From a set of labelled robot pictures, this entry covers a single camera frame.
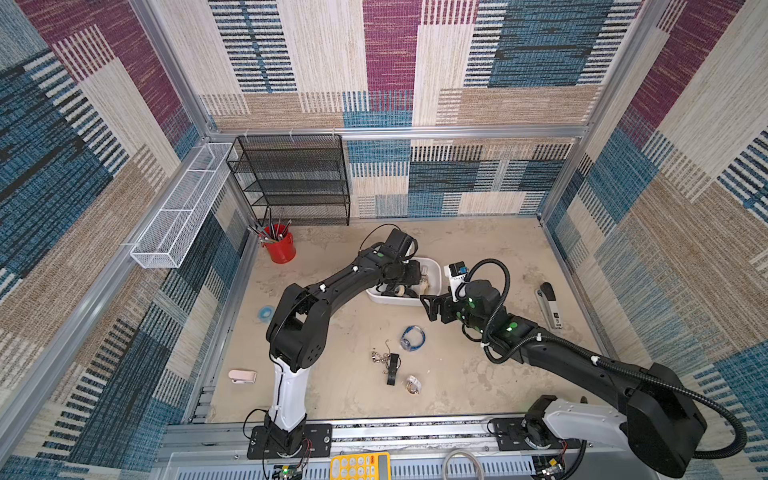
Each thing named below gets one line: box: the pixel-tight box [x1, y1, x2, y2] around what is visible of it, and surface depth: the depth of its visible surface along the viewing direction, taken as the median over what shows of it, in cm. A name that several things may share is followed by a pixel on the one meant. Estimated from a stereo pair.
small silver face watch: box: [405, 375, 422, 396], surface depth 80 cm
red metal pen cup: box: [264, 224, 297, 264], surface depth 107 cm
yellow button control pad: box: [330, 452, 392, 480], surface depth 70 cm
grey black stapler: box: [535, 282, 563, 330], surface depth 95 cm
